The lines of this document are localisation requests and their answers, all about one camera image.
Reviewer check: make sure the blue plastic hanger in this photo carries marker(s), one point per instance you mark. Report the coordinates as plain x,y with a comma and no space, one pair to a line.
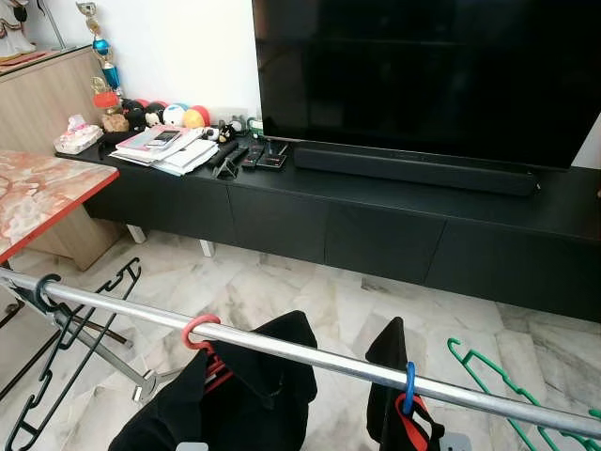
409,385

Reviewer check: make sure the green plastic hanger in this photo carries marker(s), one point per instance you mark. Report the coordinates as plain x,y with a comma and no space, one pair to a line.
451,344

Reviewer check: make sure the red plastic hanger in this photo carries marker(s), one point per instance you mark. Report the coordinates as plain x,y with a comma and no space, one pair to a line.
200,320

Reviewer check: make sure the black plastic hanger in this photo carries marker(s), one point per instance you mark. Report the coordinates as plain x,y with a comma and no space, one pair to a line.
134,272

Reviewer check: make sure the black soundbar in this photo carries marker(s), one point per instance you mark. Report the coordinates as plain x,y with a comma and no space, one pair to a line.
413,171

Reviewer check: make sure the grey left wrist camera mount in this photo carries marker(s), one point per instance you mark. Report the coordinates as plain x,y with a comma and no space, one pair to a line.
191,446

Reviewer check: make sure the jar with red lid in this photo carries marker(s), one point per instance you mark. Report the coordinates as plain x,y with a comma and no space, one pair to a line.
106,100

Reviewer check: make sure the black low tv cabinet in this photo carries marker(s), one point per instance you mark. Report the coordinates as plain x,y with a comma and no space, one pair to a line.
376,235

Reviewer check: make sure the gold blue trophy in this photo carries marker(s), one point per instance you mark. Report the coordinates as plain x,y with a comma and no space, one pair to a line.
101,47

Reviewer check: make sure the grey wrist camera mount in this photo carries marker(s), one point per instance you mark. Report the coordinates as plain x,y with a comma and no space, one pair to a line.
191,446
454,443

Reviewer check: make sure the black flat television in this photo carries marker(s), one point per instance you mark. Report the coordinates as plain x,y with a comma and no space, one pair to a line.
423,75

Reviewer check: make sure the marble pattern folding table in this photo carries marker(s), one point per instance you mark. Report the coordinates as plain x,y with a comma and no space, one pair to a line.
38,197

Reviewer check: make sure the small panda figurine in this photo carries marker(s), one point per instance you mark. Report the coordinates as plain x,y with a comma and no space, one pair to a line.
226,132

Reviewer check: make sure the white round toy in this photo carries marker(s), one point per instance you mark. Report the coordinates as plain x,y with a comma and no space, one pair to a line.
175,115

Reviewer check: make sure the dark calculator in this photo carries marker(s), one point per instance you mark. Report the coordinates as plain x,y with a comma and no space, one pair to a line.
162,139

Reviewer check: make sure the black mouse plush toy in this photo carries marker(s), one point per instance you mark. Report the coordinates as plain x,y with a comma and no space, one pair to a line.
139,115

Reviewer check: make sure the wooden sideboard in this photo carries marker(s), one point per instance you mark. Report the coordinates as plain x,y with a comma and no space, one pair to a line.
47,103

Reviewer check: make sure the silver metal clothes rack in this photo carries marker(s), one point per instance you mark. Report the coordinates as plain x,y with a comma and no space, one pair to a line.
319,362

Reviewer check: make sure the orange round toy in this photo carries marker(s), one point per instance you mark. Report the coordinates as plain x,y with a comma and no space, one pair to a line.
195,117

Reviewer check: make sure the white figurine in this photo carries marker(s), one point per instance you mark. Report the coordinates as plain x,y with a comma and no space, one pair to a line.
14,33

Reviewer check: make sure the black shirt fonemax print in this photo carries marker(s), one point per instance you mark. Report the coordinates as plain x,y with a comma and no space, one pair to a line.
244,395

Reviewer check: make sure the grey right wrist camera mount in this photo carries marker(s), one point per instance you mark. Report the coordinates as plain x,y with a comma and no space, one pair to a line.
454,443

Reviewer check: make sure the pink tissue pack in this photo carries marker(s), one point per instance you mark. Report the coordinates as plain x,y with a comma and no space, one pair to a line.
77,138

